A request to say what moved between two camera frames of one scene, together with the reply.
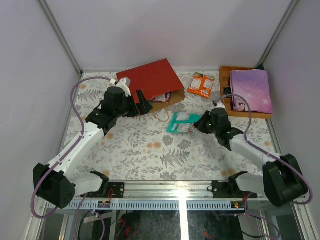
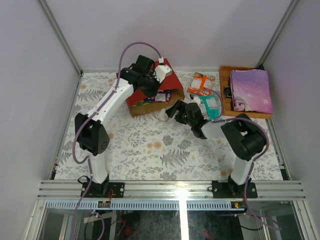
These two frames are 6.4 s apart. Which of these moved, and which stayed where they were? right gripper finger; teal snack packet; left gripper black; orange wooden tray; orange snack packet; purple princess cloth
Moved: left gripper black; right gripper finger; teal snack packet
Stayed: orange snack packet; orange wooden tray; purple princess cloth
